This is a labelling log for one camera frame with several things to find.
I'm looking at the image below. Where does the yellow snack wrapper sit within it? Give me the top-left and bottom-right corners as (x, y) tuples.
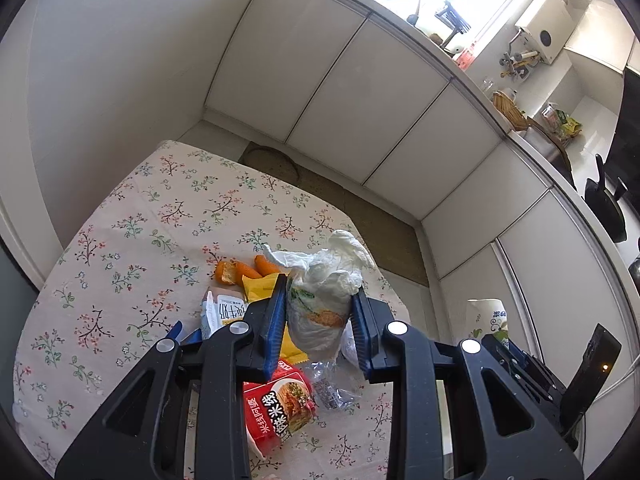
(242, 273), (308, 365)

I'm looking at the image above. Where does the blue white milk carton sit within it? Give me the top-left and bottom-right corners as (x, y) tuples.
(201, 287), (247, 339)

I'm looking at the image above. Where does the long orange peel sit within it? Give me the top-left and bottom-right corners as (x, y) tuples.
(214, 260), (262, 286)

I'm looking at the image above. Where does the red instant noodle packet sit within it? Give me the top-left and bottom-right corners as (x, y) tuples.
(243, 360), (316, 460)

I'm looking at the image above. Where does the crushed clear plastic bottle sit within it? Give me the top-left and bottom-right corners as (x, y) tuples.
(303, 322), (363, 413)

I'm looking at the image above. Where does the brown floor mat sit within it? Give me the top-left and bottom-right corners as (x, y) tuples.
(239, 142), (428, 287)

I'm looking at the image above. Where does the floral tablecloth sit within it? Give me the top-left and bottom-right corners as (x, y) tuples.
(13, 141), (393, 479)

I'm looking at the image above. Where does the black wok pan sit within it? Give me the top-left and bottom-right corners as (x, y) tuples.
(584, 154), (628, 244)

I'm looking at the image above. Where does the wicker basket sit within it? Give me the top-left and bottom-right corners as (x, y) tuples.
(491, 91), (529, 131)

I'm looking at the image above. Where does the blue dish rack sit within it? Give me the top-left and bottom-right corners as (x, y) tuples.
(435, 0), (471, 48)

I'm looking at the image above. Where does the white wall water heater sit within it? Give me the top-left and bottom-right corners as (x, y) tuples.
(515, 0), (575, 64)

